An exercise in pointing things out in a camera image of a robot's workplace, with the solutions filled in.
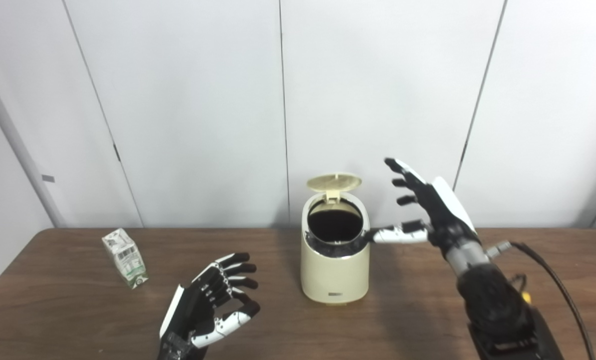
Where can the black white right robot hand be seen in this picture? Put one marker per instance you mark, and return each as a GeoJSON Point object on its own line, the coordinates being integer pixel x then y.
{"type": "Point", "coordinates": [442, 212]}

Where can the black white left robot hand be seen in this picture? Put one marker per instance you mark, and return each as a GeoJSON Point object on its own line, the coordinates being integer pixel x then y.
{"type": "Point", "coordinates": [193, 310]}

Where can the small white green milk carton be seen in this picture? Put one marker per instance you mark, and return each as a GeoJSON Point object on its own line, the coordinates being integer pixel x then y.
{"type": "Point", "coordinates": [128, 260]}

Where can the round cream bin lid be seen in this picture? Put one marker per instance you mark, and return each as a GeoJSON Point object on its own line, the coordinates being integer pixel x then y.
{"type": "Point", "coordinates": [333, 182]}

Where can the cream-colored bin body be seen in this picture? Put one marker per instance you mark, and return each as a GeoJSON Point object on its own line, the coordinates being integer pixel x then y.
{"type": "Point", "coordinates": [333, 277]}

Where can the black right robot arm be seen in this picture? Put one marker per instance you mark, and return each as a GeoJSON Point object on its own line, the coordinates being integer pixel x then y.
{"type": "Point", "coordinates": [495, 300]}

